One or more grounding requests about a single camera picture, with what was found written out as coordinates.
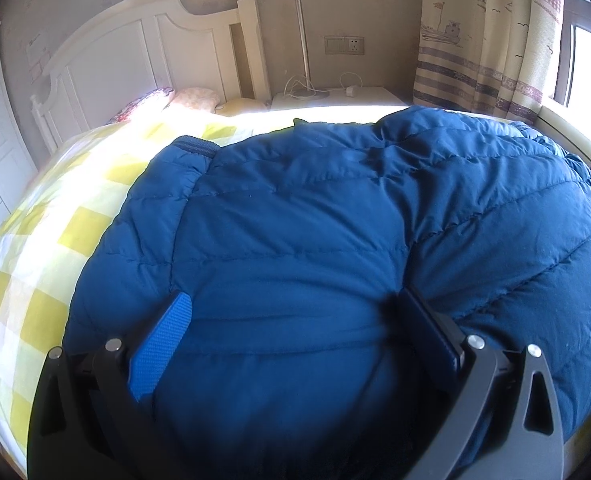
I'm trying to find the blue quilted puffer jacket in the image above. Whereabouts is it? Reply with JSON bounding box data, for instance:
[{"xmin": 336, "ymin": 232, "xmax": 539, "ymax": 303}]
[{"xmin": 63, "ymin": 107, "xmax": 591, "ymax": 479}]

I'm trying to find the yellow white checkered bedsheet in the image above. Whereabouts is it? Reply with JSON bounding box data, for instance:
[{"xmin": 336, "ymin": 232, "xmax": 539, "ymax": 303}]
[{"xmin": 0, "ymin": 105, "xmax": 397, "ymax": 476}]

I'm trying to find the beige window sill ledge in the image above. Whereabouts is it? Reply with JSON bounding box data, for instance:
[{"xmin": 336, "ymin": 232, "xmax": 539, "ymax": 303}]
[{"xmin": 534, "ymin": 100, "xmax": 591, "ymax": 170}]

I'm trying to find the floral patterned pillow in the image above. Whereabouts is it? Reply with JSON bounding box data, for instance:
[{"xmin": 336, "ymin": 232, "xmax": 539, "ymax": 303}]
[{"xmin": 108, "ymin": 87, "xmax": 175, "ymax": 125}]

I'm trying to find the yellow pillow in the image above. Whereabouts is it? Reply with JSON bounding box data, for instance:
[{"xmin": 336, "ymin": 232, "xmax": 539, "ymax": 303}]
[{"xmin": 214, "ymin": 98, "xmax": 269, "ymax": 117}]

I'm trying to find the cream pink pillow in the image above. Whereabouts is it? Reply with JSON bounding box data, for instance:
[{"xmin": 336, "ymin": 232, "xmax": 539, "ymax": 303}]
[{"xmin": 169, "ymin": 87, "xmax": 220, "ymax": 113}]

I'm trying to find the white bedside table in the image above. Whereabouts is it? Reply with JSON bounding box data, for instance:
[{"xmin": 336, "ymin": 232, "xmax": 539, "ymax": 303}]
[{"xmin": 270, "ymin": 87, "xmax": 406, "ymax": 110}]

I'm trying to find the patterned cream curtain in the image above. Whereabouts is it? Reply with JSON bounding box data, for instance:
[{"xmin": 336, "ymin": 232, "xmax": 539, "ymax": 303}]
[{"xmin": 413, "ymin": 0, "xmax": 565, "ymax": 125}]

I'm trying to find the white wooden headboard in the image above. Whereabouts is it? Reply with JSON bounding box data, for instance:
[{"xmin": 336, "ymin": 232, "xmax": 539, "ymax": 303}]
[{"xmin": 30, "ymin": 0, "xmax": 271, "ymax": 152}]

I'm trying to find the white charger cable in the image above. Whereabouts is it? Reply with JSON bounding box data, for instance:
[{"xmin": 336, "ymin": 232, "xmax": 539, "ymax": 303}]
[{"xmin": 282, "ymin": 70, "xmax": 366, "ymax": 100}]

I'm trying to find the wall power socket plate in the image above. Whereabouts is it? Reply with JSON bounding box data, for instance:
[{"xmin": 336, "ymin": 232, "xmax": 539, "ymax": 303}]
[{"xmin": 325, "ymin": 36, "xmax": 365, "ymax": 55}]

